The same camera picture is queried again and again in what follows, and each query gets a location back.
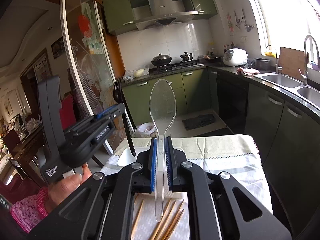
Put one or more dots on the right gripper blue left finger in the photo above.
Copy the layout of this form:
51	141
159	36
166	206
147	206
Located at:
102	207

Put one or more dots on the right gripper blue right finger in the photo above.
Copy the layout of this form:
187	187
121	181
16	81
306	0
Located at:
219	207

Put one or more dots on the bamboo chopstick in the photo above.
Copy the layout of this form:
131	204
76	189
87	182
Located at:
177	206
134	225
156	234
173	225

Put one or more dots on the black plastic fork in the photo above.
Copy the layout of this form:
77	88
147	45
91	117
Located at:
118	98

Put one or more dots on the clear plastic spoon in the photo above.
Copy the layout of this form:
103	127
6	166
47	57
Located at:
163	111

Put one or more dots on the person left hand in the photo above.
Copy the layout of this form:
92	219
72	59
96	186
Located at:
59	191

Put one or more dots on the red chair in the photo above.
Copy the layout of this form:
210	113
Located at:
67	115

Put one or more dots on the patterned tablecloth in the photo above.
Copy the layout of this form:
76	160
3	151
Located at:
237	154

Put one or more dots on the white plastic utensil holder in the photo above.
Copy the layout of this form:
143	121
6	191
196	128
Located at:
127	158

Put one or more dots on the dark floor mat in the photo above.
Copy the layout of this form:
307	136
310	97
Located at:
199	121

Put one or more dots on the glass sliding door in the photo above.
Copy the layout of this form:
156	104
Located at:
91	54

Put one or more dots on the plastic bag with food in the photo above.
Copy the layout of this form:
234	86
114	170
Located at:
133	74

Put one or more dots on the green lower cabinets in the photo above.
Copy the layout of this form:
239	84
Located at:
189	91

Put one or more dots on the green cabinets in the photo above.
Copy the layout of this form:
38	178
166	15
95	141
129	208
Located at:
127	15
189	91

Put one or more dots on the black wok with lid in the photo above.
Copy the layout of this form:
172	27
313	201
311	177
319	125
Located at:
161	60

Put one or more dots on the red striped cloth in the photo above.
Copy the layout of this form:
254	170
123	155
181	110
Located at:
247	71

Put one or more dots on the stainless double sink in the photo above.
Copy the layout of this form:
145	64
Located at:
294	86

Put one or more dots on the gas stove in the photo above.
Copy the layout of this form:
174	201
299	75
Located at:
175	66

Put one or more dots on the green upper cabinets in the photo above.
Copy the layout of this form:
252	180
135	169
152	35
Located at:
127	15

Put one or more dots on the dark pot on counter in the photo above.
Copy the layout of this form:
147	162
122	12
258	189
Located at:
262	64

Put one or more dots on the white rice cooker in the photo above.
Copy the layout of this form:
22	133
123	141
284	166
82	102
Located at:
235	57

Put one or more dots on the small steel faucet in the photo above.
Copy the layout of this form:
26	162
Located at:
271	51

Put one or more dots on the tall steel faucet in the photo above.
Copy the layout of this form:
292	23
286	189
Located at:
304	74

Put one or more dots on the wooden cutting board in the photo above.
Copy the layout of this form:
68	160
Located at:
291	62

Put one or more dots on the steel range hood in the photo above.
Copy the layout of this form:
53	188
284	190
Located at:
158	13

